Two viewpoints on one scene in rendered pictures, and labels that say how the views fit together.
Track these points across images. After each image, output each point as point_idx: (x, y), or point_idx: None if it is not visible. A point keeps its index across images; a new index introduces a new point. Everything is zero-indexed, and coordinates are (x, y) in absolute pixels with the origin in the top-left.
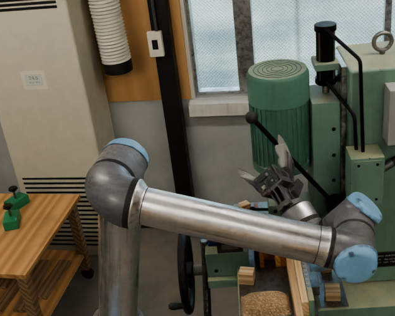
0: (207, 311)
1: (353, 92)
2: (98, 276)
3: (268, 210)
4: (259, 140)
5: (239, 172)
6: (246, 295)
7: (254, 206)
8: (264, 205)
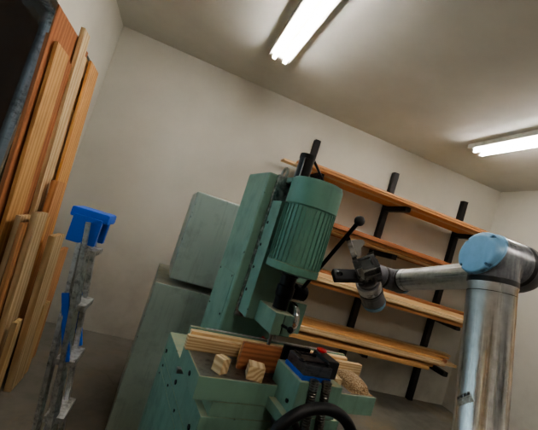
0: None
1: None
2: (509, 407)
3: (288, 323)
4: (324, 246)
5: (362, 270)
6: (355, 385)
7: (203, 363)
8: (201, 357)
